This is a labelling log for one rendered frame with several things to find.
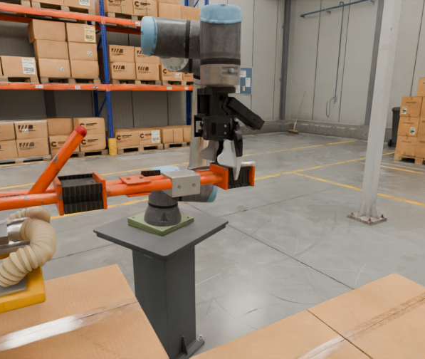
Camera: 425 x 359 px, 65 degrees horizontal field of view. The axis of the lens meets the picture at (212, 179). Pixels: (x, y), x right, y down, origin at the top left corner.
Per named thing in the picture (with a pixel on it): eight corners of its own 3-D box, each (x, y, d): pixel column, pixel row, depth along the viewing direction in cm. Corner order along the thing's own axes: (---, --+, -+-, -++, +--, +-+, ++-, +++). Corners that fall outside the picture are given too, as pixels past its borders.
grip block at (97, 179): (60, 217, 59) (57, 185, 57) (54, 202, 67) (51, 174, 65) (108, 210, 63) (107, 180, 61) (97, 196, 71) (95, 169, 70)
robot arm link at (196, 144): (182, 191, 177) (189, 40, 143) (215, 193, 178) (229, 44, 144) (181, 207, 164) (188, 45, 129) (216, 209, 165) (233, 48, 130)
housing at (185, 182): (172, 198, 71) (172, 177, 70) (160, 190, 77) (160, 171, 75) (201, 194, 74) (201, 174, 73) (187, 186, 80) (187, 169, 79)
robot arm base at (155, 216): (135, 219, 168) (136, 201, 165) (161, 209, 184) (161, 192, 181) (164, 229, 158) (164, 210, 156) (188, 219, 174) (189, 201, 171)
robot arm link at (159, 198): (149, 195, 175) (150, 163, 171) (182, 196, 176) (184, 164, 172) (146, 205, 160) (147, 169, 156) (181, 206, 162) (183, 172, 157)
